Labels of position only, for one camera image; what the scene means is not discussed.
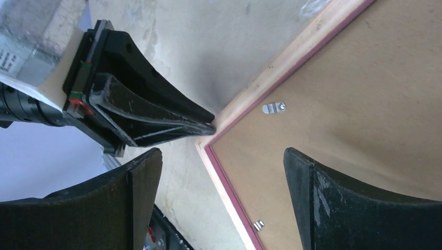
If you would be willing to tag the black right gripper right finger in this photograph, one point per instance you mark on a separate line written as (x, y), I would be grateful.
(336, 211)

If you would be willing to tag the pink wooden picture frame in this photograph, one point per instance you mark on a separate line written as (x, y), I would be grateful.
(322, 28)

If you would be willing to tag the silver frame retaining clip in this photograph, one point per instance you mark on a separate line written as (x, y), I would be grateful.
(274, 107)
(259, 225)

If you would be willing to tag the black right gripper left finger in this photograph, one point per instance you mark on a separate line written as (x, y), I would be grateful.
(110, 211)

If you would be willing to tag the brown cardboard backing board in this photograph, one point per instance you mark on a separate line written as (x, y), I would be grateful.
(367, 104)

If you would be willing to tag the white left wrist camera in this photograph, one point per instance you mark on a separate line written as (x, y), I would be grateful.
(39, 40)

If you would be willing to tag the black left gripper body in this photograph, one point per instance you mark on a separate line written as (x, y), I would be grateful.
(17, 106)

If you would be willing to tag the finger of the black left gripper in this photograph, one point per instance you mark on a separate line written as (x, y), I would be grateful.
(144, 114)
(121, 58)

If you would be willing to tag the aluminium rail frame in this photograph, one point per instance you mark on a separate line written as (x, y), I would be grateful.
(110, 162)

